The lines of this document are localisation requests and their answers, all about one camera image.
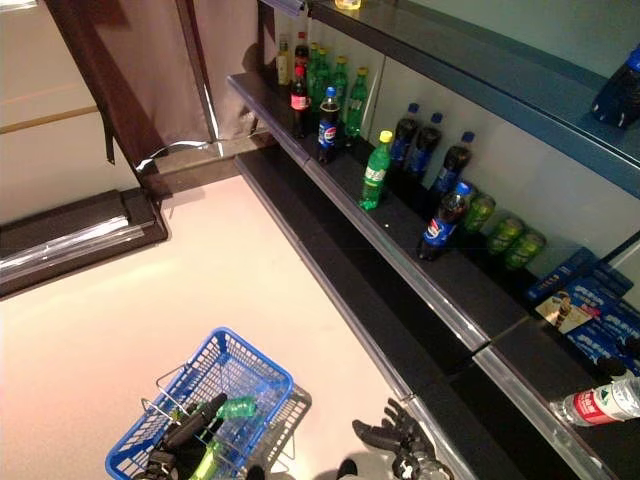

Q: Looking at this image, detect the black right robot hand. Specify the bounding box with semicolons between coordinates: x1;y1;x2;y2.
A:
352;397;454;480

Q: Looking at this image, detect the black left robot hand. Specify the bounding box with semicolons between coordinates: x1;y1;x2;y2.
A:
134;392;229;480

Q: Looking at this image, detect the blue plastic shopping basket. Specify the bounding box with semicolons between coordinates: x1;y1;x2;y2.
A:
104;327;296;480

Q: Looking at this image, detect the green drink can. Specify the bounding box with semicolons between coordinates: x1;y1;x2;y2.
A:
487;216;526;256
462;192;497;235
503;228;547;272

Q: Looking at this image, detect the clear water bottle red label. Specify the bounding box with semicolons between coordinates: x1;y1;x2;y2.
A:
548;372;640;428

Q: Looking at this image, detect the white snack packet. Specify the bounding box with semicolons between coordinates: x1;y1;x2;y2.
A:
533;289;602;335

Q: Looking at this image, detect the slim blue biscuit box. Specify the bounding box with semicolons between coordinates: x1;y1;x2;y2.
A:
524;246;600;302

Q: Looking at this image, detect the dark brown low shelf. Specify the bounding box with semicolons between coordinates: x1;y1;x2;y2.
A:
0;188;170;301

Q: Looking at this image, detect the crumpled clear plastic strip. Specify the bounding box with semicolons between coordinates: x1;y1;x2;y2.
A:
134;139;224;174

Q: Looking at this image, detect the Coca-Cola bottle red label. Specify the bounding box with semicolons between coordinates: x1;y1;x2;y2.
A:
289;64;311;140
293;30;310;71

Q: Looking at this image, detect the dark brown curtain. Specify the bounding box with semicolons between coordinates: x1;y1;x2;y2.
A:
43;0;261;184

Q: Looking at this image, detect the small yellow tea bottle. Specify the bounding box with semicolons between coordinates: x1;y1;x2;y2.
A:
276;33;292;86

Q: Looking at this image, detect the blue-grey shelf board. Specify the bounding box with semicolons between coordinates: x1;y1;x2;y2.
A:
259;0;640;186

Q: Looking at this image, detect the large Pepsi cola bottle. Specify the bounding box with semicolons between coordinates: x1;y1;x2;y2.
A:
591;43;640;130

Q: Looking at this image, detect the black shelf board clear rail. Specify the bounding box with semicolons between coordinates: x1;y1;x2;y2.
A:
227;72;640;480

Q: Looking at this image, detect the black hanging strap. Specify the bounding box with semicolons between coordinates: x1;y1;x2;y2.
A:
99;107;117;165

